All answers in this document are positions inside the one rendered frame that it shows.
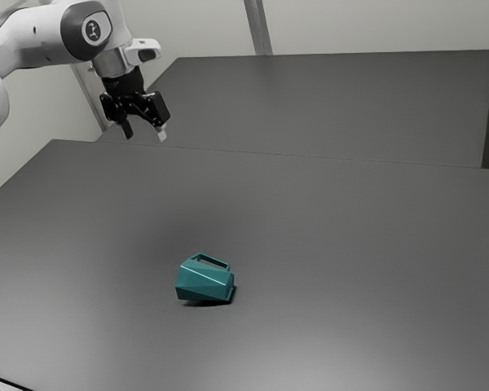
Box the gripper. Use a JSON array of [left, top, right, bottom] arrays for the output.
[[99, 67, 172, 143]]

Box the teal faceted mug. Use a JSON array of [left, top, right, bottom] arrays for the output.
[[174, 252, 236, 305]]

